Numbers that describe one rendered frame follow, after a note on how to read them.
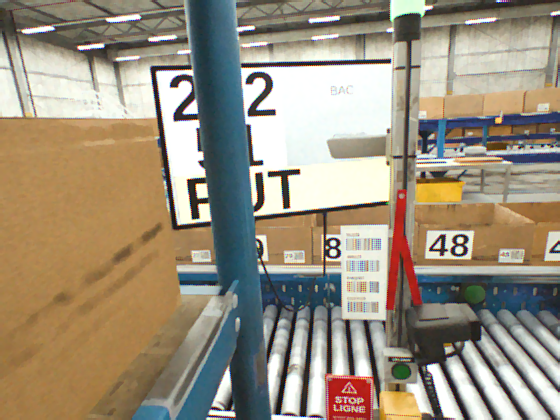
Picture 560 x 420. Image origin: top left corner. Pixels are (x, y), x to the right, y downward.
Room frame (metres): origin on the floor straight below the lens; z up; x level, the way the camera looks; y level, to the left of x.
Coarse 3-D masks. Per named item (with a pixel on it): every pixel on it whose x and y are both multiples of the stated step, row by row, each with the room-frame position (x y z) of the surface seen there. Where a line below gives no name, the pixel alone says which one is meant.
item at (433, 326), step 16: (416, 304) 0.55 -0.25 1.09; (432, 304) 0.54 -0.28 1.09; (448, 304) 0.53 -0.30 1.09; (464, 304) 0.53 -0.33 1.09; (416, 320) 0.51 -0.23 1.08; (432, 320) 0.50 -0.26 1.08; (448, 320) 0.49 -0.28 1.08; (464, 320) 0.49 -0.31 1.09; (416, 336) 0.50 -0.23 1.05; (432, 336) 0.49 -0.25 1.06; (448, 336) 0.49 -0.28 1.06; (464, 336) 0.48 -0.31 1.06; (480, 336) 0.48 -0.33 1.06; (432, 352) 0.50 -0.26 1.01
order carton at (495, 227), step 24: (432, 216) 1.38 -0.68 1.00; (456, 216) 1.37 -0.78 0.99; (480, 216) 1.35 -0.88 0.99; (504, 216) 1.26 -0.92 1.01; (480, 240) 1.08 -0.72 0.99; (504, 240) 1.07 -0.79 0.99; (528, 240) 1.06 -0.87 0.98; (432, 264) 1.11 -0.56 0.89; (456, 264) 1.10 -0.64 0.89; (480, 264) 1.08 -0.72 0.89; (504, 264) 1.07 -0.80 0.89; (528, 264) 1.06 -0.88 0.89
